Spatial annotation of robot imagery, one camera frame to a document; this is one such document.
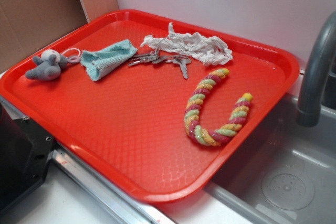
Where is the light blue cloth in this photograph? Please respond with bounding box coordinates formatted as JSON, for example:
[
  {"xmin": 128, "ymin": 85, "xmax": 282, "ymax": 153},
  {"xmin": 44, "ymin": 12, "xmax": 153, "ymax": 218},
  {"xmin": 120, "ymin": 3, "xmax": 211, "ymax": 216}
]
[{"xmin": 80, "ymin": 39, "xmax": 138, "ymax": 81}]

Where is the grey plastic sink basin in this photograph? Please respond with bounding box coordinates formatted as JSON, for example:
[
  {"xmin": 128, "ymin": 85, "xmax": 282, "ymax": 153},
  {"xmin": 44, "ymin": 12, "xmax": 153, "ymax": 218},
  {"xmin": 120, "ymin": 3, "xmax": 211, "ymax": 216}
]
[{"xmin": 205, "ymin": 95, "xmax": 335, "ymax": 223}]

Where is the grey plush mouse toy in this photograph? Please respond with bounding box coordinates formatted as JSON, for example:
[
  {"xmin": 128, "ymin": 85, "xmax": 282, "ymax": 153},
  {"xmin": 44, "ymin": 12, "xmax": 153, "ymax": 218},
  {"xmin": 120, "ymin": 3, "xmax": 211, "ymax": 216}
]
[{"xmin": 25, "ymin": 48, "xmax": 81, "ymax": 81}]

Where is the brown cardboard panel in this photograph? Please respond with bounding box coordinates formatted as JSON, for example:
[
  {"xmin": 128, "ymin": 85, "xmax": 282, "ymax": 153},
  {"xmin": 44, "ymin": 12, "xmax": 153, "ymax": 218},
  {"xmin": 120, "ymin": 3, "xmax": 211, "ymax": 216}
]
[{"xmin": 1, "ymin": 0, "xmax": 119, "ymax": 72}]

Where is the grey faucet spout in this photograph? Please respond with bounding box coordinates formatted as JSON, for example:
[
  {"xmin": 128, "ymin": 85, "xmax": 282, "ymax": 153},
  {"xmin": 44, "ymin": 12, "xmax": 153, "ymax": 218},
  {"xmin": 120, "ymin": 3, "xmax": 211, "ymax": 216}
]
[{"xmin": 296, "ymin": 12, "xmax": 335, "ymax": 127}]

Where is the crumpled white paper tissue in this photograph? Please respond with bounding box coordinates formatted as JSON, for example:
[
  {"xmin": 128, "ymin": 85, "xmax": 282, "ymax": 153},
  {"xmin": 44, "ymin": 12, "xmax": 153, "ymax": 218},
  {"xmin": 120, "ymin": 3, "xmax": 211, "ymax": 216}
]
[{"xmin": 140, "ymin": 22, "xmax": 233, "ymax": 66}]

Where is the red plastic tray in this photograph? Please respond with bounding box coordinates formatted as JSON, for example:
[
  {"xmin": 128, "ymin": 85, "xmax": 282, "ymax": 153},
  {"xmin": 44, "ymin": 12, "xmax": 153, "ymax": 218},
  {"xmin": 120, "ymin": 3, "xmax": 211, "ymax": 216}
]
[{"xmin": 1, "ymin": 10, "xmax": 300, "ymax": 203}]

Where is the metal rail strip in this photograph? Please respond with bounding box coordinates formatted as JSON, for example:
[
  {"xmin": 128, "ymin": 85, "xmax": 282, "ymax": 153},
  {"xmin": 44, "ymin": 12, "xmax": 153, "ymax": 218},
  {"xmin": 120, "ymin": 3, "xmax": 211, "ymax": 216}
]
[{"xmin": 52, "ymin": 145, "xmax": 174, "ymax": 223}]

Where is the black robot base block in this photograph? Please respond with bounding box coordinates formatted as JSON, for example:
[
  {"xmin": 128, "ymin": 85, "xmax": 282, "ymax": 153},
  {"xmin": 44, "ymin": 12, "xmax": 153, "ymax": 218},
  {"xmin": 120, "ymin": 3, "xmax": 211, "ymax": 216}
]
[{"xmin": 1, "ymin": 106, "xmax": 55, "ymax": 214}]

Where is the multicolored twisted rope toy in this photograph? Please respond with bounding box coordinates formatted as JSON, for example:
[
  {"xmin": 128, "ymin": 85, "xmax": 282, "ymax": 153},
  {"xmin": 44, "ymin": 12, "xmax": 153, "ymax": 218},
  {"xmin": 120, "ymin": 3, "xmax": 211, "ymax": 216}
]
[{"xmin": 184, "ymin": 68, "xmax": 254, "ymax": 147}]

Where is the bunch of silver keys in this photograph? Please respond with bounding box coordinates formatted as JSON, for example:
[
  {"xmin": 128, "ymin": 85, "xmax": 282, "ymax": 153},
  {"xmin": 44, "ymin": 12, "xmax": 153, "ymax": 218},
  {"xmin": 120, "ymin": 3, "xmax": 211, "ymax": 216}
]
[{"xmin": 128, "ymin": 51, "xmax": 192, "ymax": 79}]

